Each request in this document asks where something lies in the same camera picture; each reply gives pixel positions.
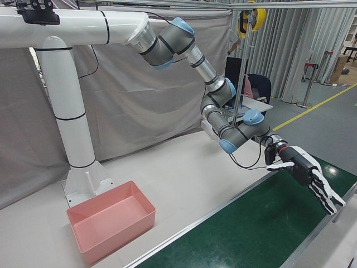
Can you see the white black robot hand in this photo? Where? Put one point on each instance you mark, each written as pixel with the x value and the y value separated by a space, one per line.
pixel 302 167

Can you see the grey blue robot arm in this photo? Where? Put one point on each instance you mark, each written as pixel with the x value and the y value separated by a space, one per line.
pixel 178 42

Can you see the pink plastic basket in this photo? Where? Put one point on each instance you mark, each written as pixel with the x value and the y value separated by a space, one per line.
pixel 111 212

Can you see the green conveyor belt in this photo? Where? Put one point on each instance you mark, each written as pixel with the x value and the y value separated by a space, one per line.
pixel 251 223

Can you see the black office chair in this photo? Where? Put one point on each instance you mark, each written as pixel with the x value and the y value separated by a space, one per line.
pixel 260 83

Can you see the pink garment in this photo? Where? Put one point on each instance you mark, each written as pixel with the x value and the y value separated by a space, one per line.
pixel 247 89

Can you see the brown cardboard box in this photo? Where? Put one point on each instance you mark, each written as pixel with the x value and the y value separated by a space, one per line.
pixel 338 68

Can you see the pleated grey curtain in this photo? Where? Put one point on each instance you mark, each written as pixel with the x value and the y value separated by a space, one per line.
pixel 284 56

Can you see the black background monitor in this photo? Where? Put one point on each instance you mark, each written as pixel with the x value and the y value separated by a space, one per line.
pixel 232 75

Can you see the person in white shirt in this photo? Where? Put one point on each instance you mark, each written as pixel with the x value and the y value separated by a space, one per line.
pixel 234 39

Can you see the grey backdrop cloth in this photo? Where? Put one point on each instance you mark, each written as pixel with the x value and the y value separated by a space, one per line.
pixel 134 97

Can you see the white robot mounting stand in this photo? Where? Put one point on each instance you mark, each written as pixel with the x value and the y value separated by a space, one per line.
pixel 69 83

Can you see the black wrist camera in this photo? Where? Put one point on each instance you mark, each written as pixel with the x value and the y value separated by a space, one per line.
pixel 270 156

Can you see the silver stanchion post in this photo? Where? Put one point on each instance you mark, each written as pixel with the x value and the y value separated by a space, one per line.
pixel 309 83
pixel 328 69

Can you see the black camera on stand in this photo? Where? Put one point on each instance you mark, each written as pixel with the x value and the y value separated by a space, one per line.
pixel 39 16

